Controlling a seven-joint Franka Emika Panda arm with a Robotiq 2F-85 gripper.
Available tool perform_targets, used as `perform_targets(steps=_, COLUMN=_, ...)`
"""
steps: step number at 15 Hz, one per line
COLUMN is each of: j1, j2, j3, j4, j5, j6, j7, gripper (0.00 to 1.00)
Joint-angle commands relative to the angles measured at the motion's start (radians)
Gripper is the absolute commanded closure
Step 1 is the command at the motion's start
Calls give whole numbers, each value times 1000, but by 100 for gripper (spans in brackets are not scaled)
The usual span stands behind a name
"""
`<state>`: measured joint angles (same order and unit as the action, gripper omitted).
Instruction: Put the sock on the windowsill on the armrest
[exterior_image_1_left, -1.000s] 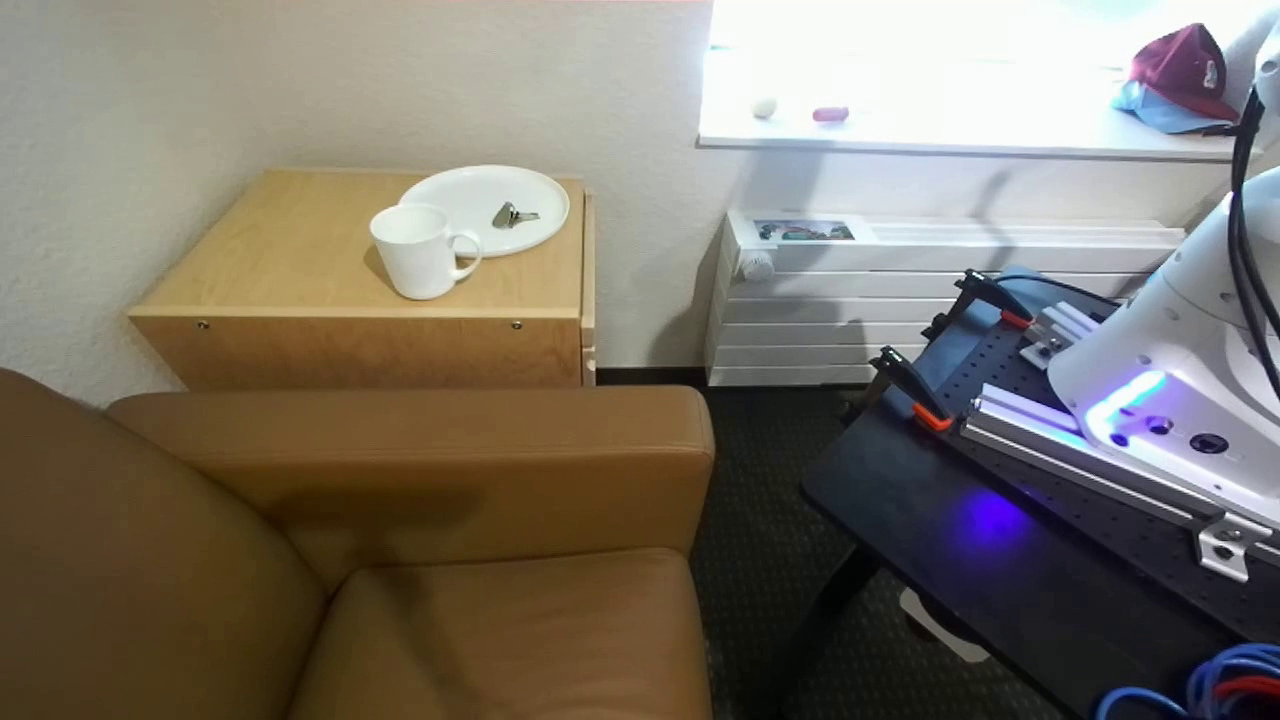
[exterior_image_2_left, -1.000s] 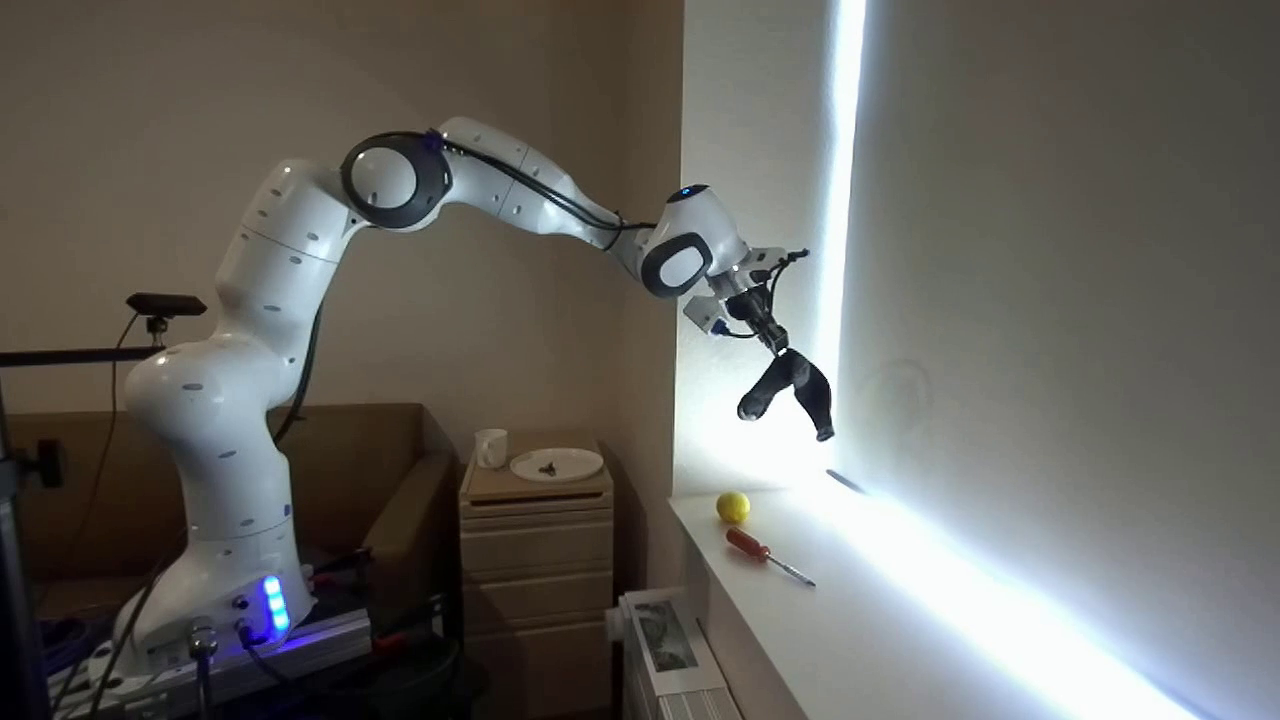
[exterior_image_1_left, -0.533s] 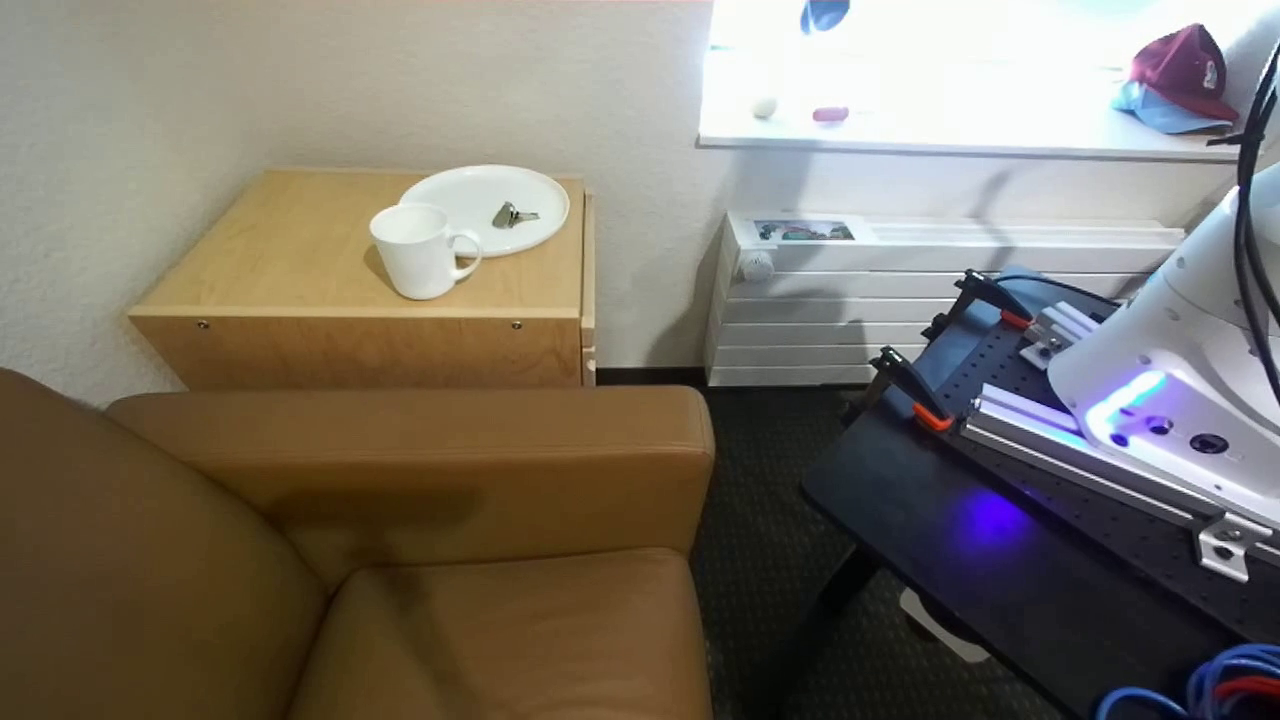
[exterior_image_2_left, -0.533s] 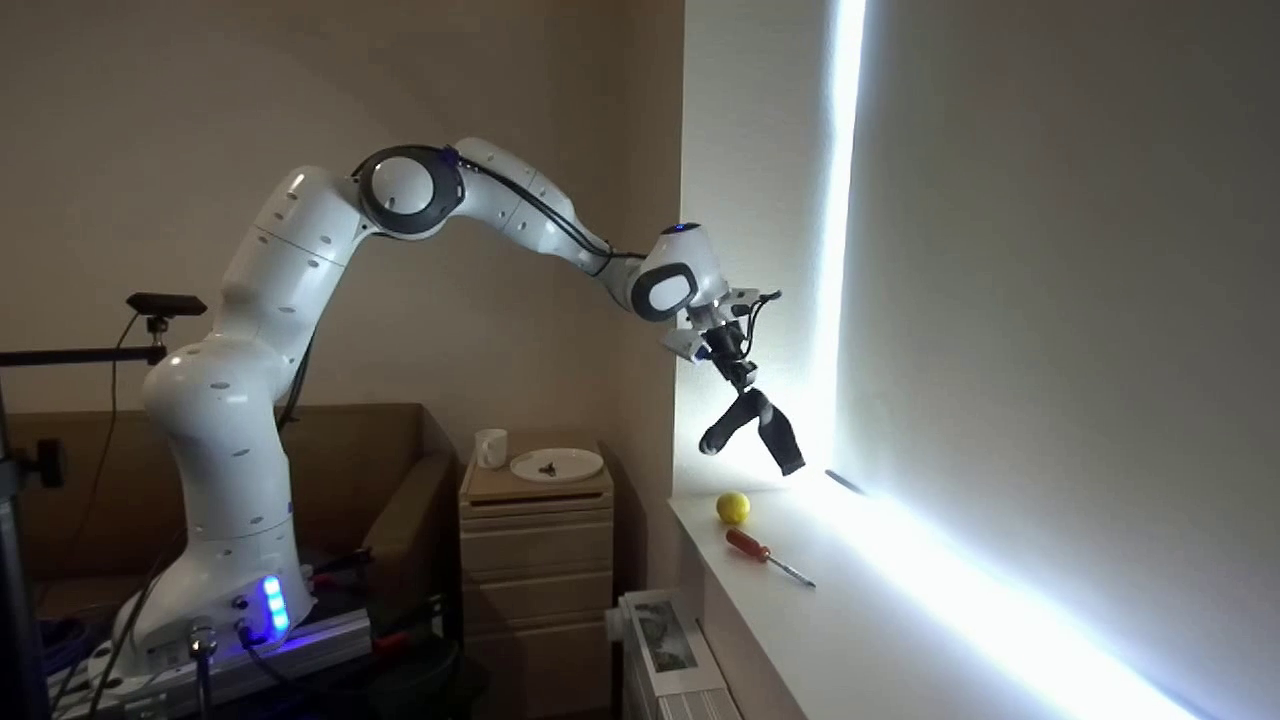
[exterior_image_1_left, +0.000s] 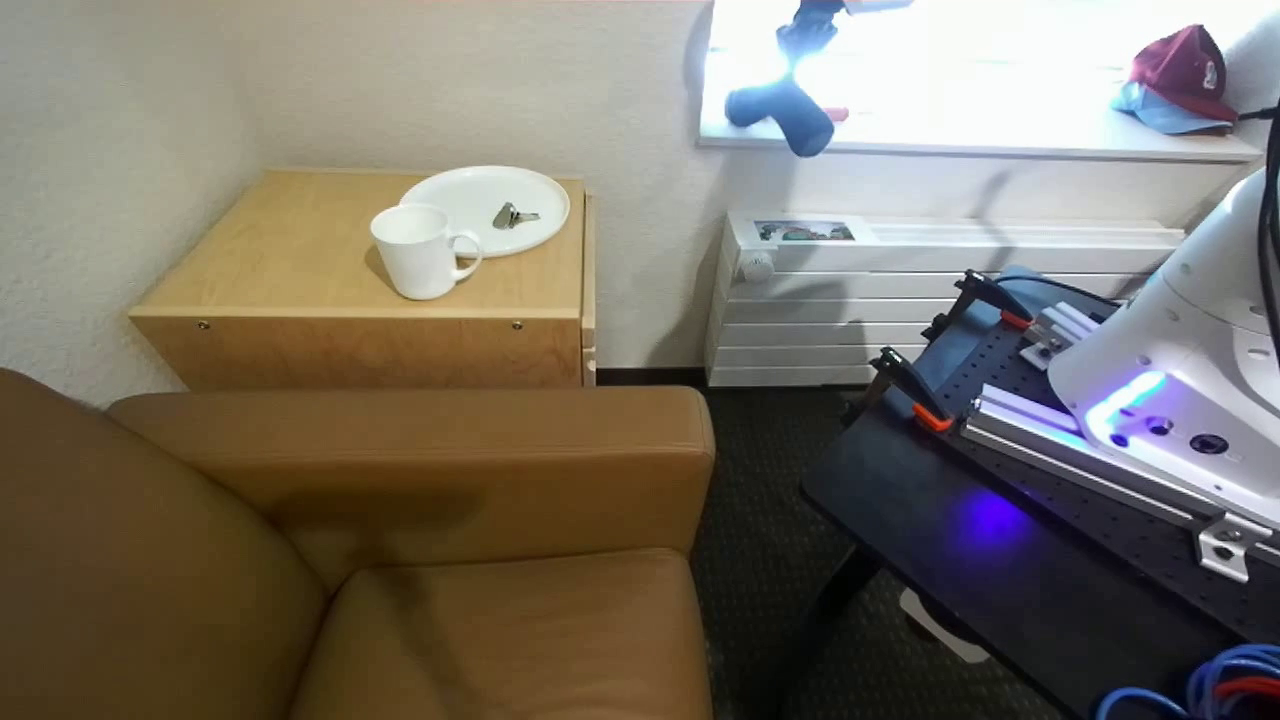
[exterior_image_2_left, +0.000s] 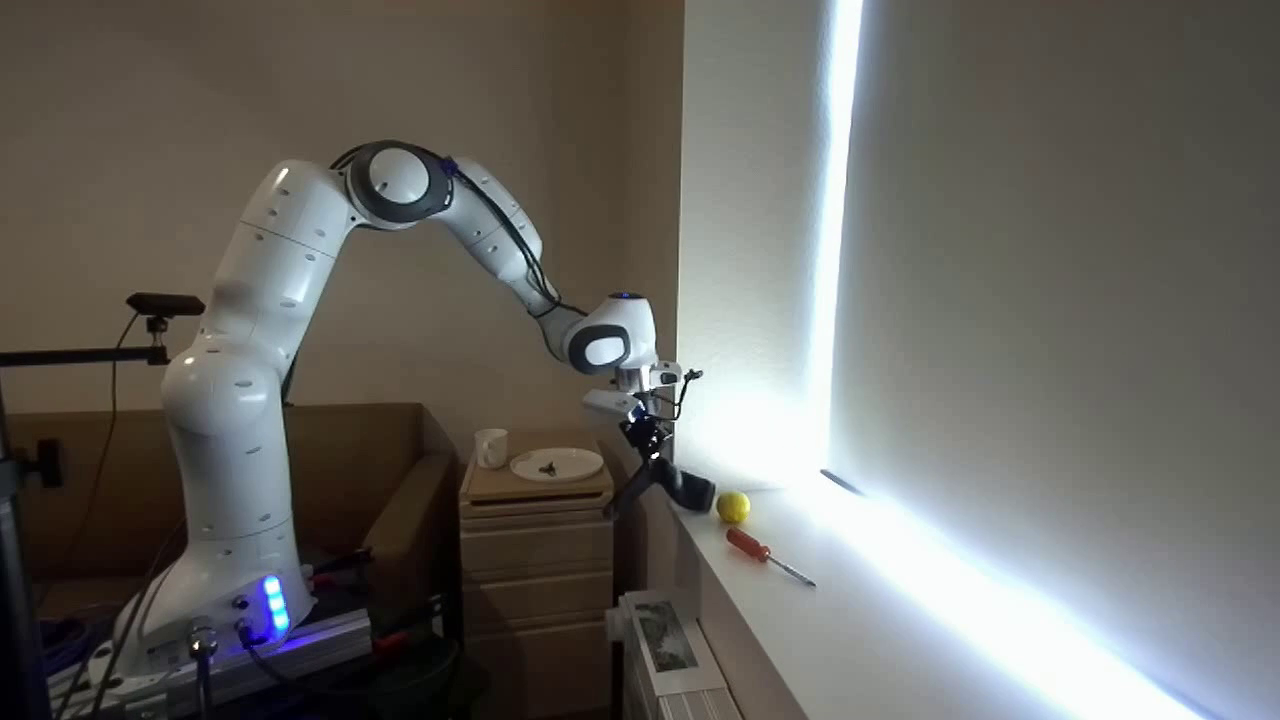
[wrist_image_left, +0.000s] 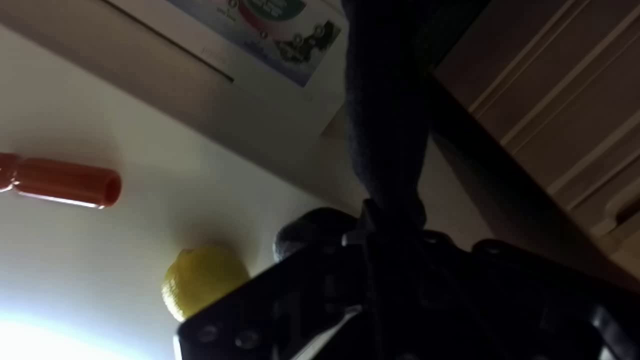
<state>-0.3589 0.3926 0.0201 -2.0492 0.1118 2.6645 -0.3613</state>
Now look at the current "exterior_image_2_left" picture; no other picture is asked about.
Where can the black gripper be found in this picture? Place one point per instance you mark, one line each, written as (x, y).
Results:
(647, 416)

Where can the dark blue sock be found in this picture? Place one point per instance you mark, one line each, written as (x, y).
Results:
(685, 489)

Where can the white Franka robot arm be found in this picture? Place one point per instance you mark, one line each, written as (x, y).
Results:
(243, 442)

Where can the robot base mounting platform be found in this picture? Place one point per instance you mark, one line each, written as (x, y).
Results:
(174, 673)

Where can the white windowsill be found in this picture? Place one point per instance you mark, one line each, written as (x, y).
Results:
(854, 626)

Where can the white plate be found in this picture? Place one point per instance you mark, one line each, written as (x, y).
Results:
(556, 466)

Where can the yellow ball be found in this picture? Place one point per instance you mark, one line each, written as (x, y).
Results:
(732, 508)

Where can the white mug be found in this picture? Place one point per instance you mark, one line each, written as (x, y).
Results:
(490, 449)

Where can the light wooden drawer nightstand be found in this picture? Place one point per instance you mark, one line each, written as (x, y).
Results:
(536, 586)

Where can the white radiator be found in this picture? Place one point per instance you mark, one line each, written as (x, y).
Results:
(685, 692)

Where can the grey roller blind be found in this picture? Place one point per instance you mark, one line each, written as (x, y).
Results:
(1065, 295)

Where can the black boom rod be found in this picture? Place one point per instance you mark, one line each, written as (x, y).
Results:
(82, 356)

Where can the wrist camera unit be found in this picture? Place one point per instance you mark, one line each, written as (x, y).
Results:
(678, 384)

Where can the black camera on boom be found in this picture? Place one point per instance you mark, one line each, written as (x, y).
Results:
(165, 307)

